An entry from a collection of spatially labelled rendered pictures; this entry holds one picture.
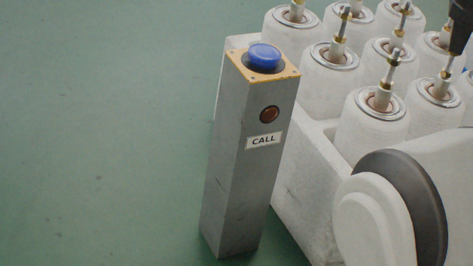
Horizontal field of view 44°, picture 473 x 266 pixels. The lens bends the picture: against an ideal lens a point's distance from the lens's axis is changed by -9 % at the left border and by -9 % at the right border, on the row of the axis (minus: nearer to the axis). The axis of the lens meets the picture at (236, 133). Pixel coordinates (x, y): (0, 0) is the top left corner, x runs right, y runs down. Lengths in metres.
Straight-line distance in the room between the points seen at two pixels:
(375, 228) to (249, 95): 0.26
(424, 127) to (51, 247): 0.57
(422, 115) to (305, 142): 0.18
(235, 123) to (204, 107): 0.43
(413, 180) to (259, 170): 0.33
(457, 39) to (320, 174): 0.27
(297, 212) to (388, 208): 0.43
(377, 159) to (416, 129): 0.35
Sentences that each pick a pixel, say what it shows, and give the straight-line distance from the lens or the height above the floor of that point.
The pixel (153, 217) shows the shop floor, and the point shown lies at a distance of 0.99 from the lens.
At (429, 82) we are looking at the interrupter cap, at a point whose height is 0.25.
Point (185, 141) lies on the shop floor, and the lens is 1.12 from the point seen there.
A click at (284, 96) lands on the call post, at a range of 0.77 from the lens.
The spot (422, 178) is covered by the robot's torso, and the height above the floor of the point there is 0.38.
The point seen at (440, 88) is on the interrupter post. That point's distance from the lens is 0.93.
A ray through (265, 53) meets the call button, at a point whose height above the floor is 0.33.
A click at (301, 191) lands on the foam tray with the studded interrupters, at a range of 0.94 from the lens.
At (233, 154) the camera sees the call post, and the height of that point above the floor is 0.20.
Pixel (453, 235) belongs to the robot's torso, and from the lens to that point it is 0.56.
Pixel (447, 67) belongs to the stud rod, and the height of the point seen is 0.30.
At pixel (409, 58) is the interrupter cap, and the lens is 1.00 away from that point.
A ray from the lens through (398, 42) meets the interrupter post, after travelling 0.99.
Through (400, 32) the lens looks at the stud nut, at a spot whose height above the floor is 0.29.
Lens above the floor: 0.72
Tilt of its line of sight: 38 degrees down
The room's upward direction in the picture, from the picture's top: 10 degrees clockwise
